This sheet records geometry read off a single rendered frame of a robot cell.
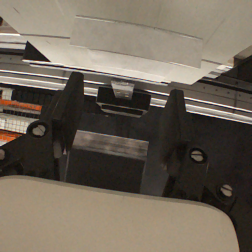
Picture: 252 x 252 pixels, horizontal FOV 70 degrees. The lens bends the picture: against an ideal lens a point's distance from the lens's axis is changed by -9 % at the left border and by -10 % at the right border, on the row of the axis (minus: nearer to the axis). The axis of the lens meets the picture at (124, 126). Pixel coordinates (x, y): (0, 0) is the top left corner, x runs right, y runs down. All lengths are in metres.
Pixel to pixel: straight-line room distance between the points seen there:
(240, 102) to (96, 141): 0.42
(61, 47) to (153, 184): 0.68
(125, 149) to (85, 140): 0.05
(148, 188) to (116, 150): 0.56
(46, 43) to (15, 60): 0.40
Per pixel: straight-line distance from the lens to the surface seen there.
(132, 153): 0.26
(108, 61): 0.21
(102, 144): 0.26
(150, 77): 0.25
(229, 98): 0.56
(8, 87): 0.77
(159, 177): 0.80
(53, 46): 0.21
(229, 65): 0.28
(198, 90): 0.53
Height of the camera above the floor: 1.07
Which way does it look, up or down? level
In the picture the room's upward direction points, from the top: 171 degrees counter-clockwise
